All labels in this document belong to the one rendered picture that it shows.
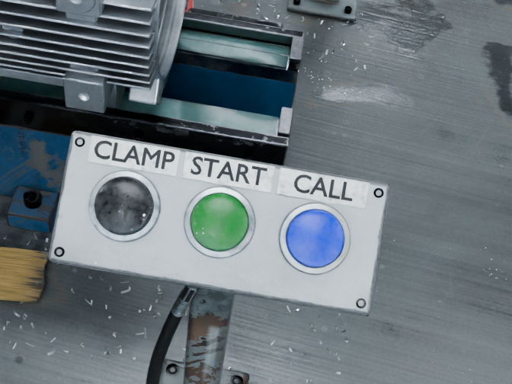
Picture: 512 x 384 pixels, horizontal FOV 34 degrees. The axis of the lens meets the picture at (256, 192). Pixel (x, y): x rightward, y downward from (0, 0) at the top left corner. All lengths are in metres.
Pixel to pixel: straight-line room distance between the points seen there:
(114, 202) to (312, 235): 0.10
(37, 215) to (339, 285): 0.38
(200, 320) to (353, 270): 0.13
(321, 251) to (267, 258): 0.03
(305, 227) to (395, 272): 0.35
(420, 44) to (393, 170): 0.20
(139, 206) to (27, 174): 0.34
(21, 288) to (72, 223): 0.29
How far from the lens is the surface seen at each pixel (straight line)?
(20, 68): 0.65
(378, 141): 0.87
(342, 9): 1.01
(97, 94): 0.63
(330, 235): 0.43
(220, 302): 0.51
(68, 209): 0.45
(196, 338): 0.56
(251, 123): 0.69
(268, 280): 0.44
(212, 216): 0.43
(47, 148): 0.73
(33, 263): 0.74
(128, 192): 0.44
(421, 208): 0.82
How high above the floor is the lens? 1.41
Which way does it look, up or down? 50 degrees down
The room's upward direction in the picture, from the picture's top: 10 degrees clockwise
